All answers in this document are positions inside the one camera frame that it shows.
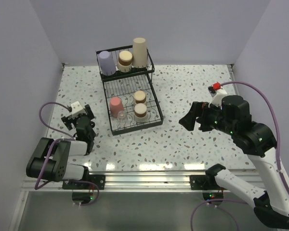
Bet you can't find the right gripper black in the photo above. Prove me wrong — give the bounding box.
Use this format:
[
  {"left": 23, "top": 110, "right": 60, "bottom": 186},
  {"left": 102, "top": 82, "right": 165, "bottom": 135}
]
[{"left": 179, "top": 101, "right": 236, "bottom": 135}]

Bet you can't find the coral pink plastic cup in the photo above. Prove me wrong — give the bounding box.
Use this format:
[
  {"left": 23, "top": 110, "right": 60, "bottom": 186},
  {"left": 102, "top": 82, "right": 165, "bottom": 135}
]
[{"left": 110, "top": 97, "right": 124, "bottom": 118}]

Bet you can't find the lilac plastic cup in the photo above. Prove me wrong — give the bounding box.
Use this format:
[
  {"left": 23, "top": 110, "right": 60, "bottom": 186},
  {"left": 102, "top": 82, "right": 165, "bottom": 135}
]
[{"left": 98, "top": 51, "right": 116, "bottom": 76}]

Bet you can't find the beige plastic cup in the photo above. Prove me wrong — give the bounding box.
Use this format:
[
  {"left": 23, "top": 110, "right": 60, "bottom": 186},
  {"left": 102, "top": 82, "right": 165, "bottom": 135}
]
[{"left": 132, "top": 38, "right": 148, "bottom": 68}]

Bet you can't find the clear plastic cup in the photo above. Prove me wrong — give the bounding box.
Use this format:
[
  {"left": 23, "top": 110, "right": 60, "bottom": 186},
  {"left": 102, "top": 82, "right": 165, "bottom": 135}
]
[{"left": 117, "top": 111, "right": 128, "bottom": 129}]

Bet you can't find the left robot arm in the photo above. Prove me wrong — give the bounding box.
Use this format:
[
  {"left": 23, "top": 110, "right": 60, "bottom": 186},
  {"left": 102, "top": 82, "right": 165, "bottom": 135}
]
[{"left": 26, "top": 101, "right": 96, "bottom": 189}]

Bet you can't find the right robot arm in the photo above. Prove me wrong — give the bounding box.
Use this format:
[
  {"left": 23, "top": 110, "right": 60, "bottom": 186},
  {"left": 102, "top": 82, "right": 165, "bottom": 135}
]
[{"left": 179, "top": 95, "right": 289, "bottom": 230}]

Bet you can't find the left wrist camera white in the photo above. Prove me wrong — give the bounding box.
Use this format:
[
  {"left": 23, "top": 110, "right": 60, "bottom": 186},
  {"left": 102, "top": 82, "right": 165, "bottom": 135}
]
[{"left": 70, "top": 101, "right": 86, "bottom": 118}]

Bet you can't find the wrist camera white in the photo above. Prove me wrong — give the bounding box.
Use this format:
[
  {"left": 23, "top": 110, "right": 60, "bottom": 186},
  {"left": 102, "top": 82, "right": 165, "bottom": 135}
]
[
  {"left": 70, "top": 101, "right": 86, "bottom": 118},
  {"left": 208, "top": 82, "right": 228, "bottom": 107}
]

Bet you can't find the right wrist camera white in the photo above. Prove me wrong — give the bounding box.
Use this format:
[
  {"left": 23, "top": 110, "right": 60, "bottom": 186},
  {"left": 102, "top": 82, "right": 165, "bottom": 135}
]
[{"left": 208, "top": 82, "right": 228, "bottom": 107}]

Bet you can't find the black wire dish rack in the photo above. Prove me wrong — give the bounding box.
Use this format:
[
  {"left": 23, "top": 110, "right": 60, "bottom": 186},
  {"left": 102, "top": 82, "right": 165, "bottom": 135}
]
[{"left": 100, "top": 53, "right": 164, "bottom": 136}]

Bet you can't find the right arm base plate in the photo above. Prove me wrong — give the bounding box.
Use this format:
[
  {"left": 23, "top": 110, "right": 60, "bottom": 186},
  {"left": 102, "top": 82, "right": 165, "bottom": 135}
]
[{"left": 189, "top": 175, "right": 227, "bottom": 191}]

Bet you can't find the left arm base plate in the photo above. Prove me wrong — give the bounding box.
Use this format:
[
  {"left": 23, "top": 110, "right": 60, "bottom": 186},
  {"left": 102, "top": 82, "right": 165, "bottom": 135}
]
[{"left": 62, "top": 174, "right": 106, "bottom": 190}]

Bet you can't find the aluminium front rail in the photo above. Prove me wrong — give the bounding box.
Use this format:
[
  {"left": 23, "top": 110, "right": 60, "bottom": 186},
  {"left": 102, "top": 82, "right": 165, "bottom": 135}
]
[{"left": 21, "top": 169, "right": 275, "bottom": 193}]

